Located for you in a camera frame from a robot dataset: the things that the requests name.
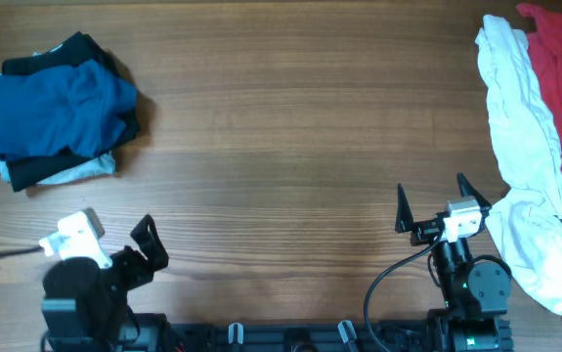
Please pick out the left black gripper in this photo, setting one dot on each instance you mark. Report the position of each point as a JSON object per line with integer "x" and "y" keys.
{"x": 144, "y": 272}

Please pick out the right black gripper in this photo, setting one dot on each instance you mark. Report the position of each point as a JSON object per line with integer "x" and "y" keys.
{"x": 422, "y": 232}

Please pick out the blue polo shirt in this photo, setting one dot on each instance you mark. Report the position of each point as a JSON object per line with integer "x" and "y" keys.
{"x": 72, "y": 108}

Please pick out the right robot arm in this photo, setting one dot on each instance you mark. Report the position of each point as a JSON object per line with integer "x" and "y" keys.
{"x": 475, "y": 288}

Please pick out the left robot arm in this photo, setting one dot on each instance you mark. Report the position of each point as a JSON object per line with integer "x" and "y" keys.
{"x": 85, "y": 305}

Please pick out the light blue folded shirt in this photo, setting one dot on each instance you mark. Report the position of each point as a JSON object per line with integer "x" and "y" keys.
{"x": 63, "y": 166}

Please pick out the white shirt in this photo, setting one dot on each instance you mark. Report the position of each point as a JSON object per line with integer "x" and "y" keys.
{"x": 526, "y": 225}

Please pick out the black folded shirt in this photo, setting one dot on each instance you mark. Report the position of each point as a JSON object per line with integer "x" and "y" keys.
{"x": 62, "y": 113}

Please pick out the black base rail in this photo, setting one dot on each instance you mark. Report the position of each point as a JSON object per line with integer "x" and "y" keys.
{"x": 415, "y": 335}

